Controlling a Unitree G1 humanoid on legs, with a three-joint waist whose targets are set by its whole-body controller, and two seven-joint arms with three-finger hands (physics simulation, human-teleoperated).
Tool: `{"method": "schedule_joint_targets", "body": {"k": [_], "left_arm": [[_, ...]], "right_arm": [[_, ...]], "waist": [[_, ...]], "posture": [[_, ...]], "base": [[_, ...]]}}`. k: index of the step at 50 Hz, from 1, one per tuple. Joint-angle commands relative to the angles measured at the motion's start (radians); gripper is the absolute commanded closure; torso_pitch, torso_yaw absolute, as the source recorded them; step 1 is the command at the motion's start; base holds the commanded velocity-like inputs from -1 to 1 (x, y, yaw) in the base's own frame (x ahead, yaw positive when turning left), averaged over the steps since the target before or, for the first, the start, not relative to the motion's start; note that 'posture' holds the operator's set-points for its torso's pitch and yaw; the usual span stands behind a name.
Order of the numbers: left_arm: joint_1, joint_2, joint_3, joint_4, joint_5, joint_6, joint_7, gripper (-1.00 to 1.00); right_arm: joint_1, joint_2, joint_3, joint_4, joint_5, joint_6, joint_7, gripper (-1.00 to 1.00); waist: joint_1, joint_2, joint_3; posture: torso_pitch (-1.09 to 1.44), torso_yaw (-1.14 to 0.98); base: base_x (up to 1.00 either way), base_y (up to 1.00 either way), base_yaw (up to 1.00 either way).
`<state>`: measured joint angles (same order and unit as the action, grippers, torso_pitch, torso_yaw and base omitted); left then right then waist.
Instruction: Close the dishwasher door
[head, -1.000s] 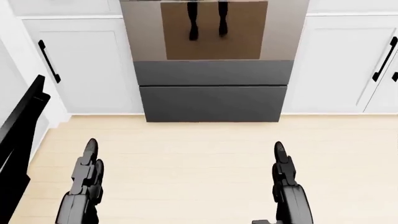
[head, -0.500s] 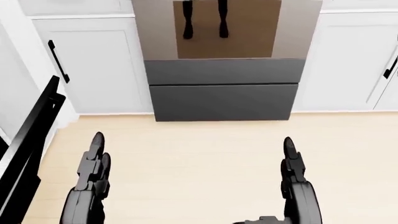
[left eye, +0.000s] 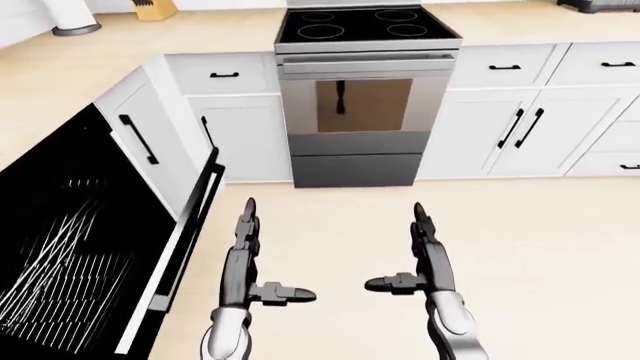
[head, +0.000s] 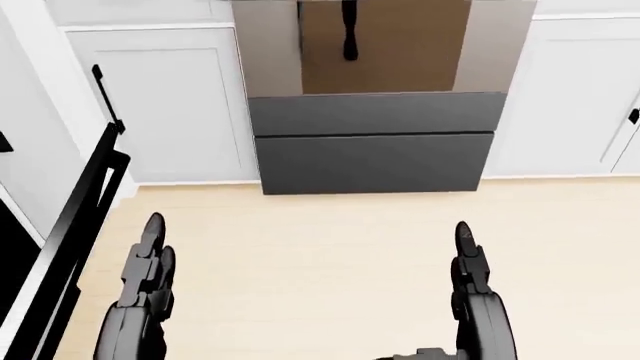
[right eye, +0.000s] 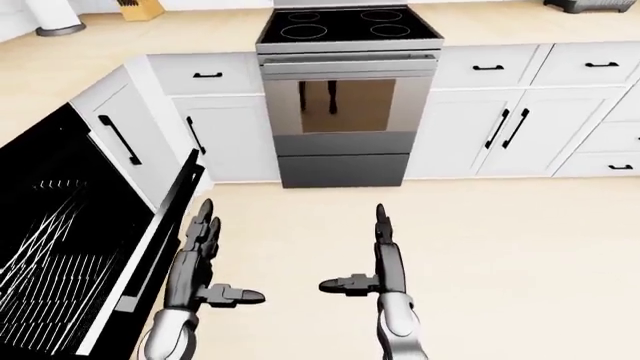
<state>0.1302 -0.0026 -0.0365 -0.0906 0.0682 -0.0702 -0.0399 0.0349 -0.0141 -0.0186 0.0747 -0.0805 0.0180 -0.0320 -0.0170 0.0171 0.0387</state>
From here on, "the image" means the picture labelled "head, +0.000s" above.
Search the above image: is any narrow dark grey drawer panel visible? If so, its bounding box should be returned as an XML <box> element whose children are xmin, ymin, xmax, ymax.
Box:
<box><xmin>247</xmin><ymin>91</ymin><xmax>509</xmax><ymax>137</ymax></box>

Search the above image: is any tall dark grey drawer panel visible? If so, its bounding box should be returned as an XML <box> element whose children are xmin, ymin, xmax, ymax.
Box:
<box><xmin>253</xmin><ymin>130</ymin><xmax>496</xmax><ymax>196</ymax></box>

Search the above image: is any white side cabinet panel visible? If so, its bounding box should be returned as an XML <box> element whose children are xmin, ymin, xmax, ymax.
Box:
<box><xmin>0</xmin><ymin>0</ymin><xmax>137</xmax><ymax>249</ymax></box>

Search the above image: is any long black cabinet handle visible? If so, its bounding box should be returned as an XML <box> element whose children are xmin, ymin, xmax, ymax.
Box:
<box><xmin>91</xmin><ymin>63</ymin><xmax>126</xmax><ymax>135</ymax></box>

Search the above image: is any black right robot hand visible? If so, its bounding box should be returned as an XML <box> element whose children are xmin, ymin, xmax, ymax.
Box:
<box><xmin>392</xmin><ymin>220</ymin><xmax>519</xmax><ymax>360</ymax></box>

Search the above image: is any stainless steel appliance front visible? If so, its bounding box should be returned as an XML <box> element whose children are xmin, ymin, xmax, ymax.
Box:
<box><xmin>231</xmin><ymin>0</ymin><xmax>539</xmax><ymax>99</ymax></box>

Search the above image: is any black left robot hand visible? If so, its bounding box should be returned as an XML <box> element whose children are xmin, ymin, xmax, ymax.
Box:
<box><xmin>93</xmin><ymin>212</ymin><xmax>177</xmax><ymax>360</ymax></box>

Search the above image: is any white cabinet door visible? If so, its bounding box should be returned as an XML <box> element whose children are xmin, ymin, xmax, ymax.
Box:
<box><xmin>482</xmin><ymin>16</ymin><xmax>640</xmax><ymax>180</ymax></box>
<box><xmin>64</xmin><ymin>26</ymin><xmax>261</xmax><ymax>186</ymax></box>

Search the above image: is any white drawer front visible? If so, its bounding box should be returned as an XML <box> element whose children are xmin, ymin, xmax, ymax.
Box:
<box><xmin>532</xmin><ymin>0</ymin><xmax>640</xmax><ymax>21</ymax></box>
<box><xmin>47</xmin><ymin>0</ymin><xmax>236</xmax><ymax>28</ymax></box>

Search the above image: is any black appliance handle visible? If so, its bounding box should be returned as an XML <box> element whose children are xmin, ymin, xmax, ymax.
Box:
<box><xmin>340</xmin><ymin>0</ymin><xmax>360</xmax><ymax>62</ymax></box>

